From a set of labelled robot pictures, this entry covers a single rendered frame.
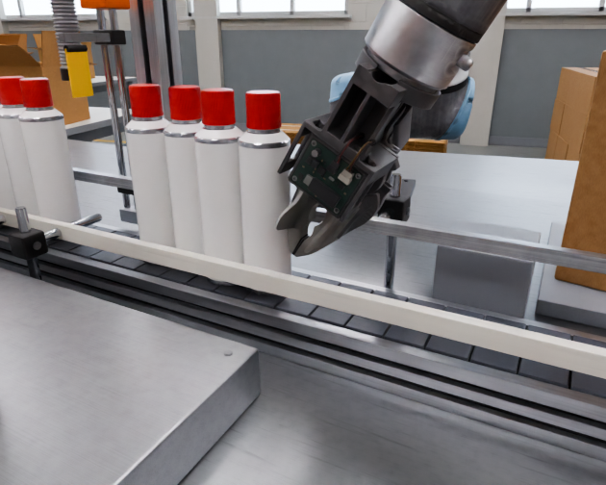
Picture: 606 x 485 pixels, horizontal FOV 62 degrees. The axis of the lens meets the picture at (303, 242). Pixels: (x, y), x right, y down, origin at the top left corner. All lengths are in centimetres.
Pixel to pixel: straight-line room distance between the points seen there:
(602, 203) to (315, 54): 568
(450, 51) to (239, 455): 34
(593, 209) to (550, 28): 542
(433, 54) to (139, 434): 33
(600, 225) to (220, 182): 44
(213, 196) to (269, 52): 590
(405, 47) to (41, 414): 37
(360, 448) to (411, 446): 4
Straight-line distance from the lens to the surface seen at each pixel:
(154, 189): 59
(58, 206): 73
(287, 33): 632
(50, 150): 72
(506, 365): 46
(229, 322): 54
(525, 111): 609
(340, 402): 47
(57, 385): 45
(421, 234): 50
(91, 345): 49
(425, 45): 38
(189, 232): 58
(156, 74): 75
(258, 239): 51
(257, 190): 49
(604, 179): 66
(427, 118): 97
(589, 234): 68
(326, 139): 40
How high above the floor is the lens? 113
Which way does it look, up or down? 22 degrees down
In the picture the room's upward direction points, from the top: straight up
